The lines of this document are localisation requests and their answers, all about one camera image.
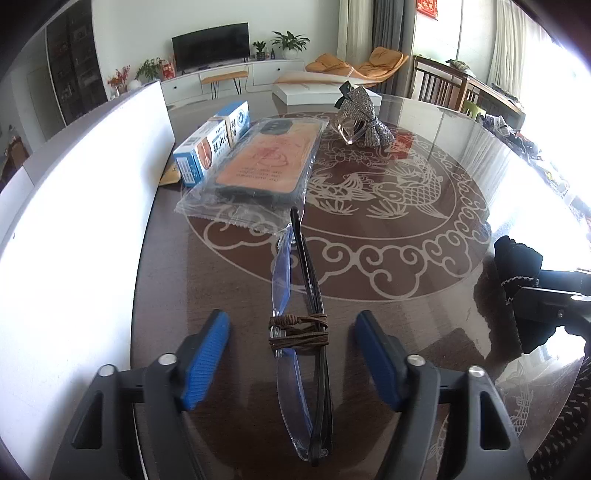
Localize brown cord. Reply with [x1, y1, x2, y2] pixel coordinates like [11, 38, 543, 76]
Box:
[268, 313, 330, 359]

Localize blue white medicine box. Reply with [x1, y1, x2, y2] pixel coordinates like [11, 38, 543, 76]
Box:
[172, 100, 250, 188]

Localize white television cabinet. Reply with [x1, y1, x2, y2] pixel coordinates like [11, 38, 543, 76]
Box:
[159, 59, 306, 108]

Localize black display cabinet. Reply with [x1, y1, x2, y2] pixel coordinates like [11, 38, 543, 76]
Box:
[45, 0, 108, 126]

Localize dark wooden chair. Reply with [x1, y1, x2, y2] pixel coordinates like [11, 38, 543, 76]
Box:
[410, 55, 468, 112]

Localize white sheer curtain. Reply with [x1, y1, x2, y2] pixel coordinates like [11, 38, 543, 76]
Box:
[337, 0, 376, 63]

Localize rhinestone bow hair clip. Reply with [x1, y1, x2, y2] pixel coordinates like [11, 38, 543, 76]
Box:
[334, 82, 396, 148]

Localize orange rocking chair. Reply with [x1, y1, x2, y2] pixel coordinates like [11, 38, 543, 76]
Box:
[305, 46, 410, 89]

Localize large green potted plant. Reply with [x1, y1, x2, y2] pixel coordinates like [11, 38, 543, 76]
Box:
[270, 30, 310, 60]

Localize large white cardboard box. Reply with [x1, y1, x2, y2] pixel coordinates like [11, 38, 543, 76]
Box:
[0, 79, 177, 467]

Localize blue lens eyeglasses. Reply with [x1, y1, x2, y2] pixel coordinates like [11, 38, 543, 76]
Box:
[268, 208, 334, 465]

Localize leafy green potted plant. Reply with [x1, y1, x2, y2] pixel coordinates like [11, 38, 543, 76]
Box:
[136, 57, 165, 85]

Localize dark patterned cloth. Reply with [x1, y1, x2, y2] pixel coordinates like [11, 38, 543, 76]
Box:
[525, 391, 591, 480]

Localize black television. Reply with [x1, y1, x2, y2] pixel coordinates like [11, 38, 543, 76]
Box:
[171, 21, 251, 73]

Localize black beaded pouch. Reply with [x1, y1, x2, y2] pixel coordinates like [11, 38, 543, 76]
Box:
[493, 235, 544, 305]

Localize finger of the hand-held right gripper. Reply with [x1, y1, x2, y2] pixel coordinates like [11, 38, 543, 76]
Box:
[519, 270, 591, 308]

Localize grey curtain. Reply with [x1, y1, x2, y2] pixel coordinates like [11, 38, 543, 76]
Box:
[372, 0, 417, 93]

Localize wooden bench with metal legs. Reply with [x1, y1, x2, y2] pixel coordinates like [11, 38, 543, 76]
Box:
[200, 71, 250, 100]

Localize red flower arrangement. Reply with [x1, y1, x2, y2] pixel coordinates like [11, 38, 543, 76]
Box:
[107, 66, 132, 99]

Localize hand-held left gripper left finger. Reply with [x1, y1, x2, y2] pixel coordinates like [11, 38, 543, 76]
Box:
[48, 310, 232, 480]

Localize orange phone case in bag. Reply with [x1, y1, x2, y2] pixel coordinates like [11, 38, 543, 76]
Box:
[175, 116, 331, 237]

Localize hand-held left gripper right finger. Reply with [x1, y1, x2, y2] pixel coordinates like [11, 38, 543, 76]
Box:
[355, 310, 529, 480]

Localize flat white box lid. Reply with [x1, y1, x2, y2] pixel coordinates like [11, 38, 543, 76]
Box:
[271, 82, 382, 108]

